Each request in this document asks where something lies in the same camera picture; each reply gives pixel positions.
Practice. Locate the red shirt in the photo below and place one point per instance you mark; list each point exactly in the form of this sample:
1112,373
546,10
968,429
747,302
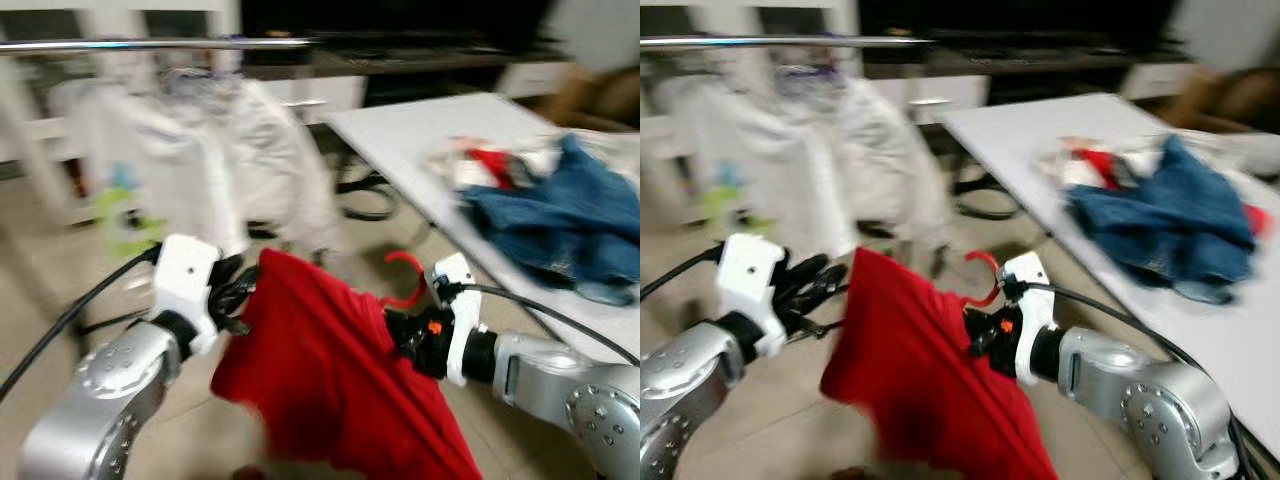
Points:
920,380
320,380

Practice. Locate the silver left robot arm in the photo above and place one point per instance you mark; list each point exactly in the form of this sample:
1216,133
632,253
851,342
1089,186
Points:
100,400
680,400

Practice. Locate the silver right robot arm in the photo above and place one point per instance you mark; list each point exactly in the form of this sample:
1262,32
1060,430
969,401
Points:
580,390
1150,400

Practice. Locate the purple hanger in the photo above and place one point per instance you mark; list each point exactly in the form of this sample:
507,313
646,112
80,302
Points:
815,78
200,80

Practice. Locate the white hanging garment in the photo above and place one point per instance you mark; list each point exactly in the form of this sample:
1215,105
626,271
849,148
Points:
285,160
900,160
770,170
160,170

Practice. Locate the grey white garment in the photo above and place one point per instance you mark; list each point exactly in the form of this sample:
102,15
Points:
455,165
1060,165

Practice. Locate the blue denim garment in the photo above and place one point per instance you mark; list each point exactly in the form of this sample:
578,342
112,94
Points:
1160,225
560,225

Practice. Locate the red cloth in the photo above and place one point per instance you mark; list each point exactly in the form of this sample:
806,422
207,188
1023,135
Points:
1100,165
1258,220
492,165

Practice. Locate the white drawer unit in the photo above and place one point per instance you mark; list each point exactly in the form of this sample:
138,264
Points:
310,95
930,95

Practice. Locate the brown chair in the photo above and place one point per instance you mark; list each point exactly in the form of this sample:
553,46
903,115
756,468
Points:
1230,100
600,100

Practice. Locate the black desk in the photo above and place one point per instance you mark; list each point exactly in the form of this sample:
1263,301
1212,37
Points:
1010,25
400,25

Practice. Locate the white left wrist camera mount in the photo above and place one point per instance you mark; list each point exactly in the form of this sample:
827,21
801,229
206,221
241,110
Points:
755,280
185,280

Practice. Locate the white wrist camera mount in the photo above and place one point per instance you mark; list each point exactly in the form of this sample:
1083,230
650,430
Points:
1030,290
755,280
462,300
185,280

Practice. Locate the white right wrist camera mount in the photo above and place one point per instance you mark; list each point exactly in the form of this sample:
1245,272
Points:
462,300
1030,290

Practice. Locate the silver clothes rail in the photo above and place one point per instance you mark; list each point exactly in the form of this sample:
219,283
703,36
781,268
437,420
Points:
780,43
150,45

